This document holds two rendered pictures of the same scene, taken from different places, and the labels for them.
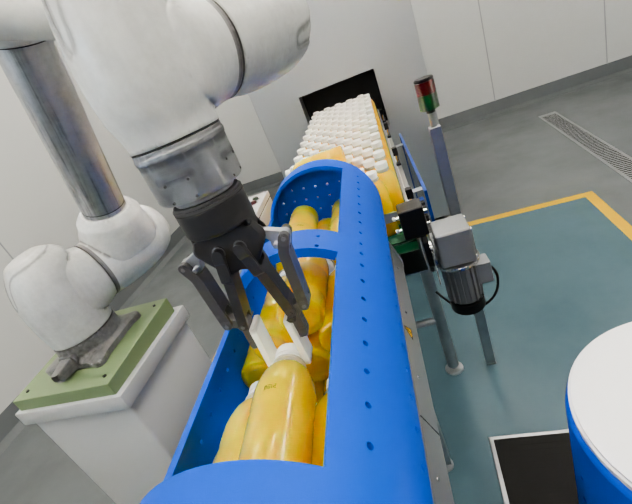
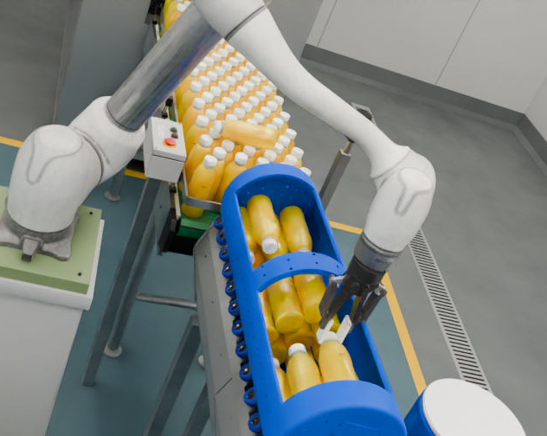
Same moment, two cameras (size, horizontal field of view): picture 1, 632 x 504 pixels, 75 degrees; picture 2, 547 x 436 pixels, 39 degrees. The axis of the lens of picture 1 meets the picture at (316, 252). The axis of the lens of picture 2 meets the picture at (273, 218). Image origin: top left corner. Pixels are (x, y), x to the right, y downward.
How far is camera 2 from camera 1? 140 cm
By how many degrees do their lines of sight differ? 34
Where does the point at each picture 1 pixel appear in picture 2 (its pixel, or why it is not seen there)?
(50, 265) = (86, 159)
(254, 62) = not seen: hidden behind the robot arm
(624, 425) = (442, 419)
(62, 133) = (181, 74)
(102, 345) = (65, 240)
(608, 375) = (439, 398)
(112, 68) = (408, 227)
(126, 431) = (50, 325)
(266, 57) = not seen: hidden behind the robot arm
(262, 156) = not seen: outside the picture
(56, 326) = (56, 212)
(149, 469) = (28, 364)
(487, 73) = (328, 10)
